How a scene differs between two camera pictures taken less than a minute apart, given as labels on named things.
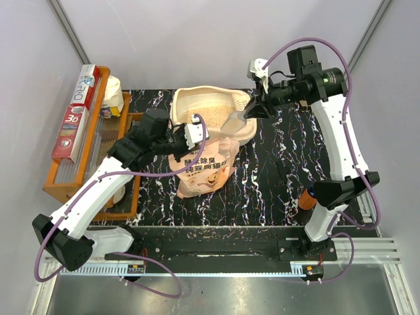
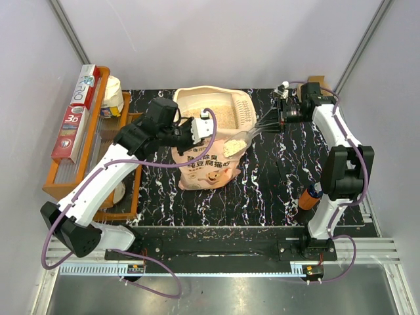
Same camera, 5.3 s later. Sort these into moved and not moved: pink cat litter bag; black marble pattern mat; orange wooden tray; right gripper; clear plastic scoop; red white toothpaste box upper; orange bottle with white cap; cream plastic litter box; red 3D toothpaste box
Moved: right gripper; pink cat litter bag; clear plastic scoop
Not moved: red white toothpaste box upper; black marble pattern mat; cream plastic litter box; orange bottle with white cap; red 3D toothpaste box; orange wooden tray
